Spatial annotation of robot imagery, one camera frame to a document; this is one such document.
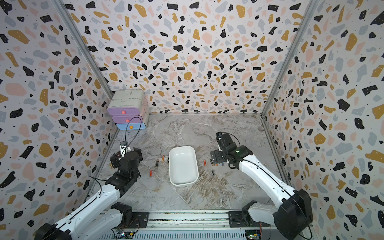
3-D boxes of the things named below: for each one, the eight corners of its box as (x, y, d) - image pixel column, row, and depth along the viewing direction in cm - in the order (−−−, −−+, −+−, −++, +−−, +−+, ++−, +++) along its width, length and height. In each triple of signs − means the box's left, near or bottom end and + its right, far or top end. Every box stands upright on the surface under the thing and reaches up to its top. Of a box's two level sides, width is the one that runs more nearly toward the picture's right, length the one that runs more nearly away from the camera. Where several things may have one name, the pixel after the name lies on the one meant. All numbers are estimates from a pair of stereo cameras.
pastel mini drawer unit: (113, 131, 112) (97, 109, 95) (123, 111, 126) (110, 89, 109) (146, 132, 113) (136, 109, 95) (152, 112, 127) (144, 89, 109)
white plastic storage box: (171, 190, 85) (169, 186, 81) (169, 152, 101) (168, 147, 96) (200, 185, 88) (200, 180, 83) (194, 149, 103) (194, 144, 99)
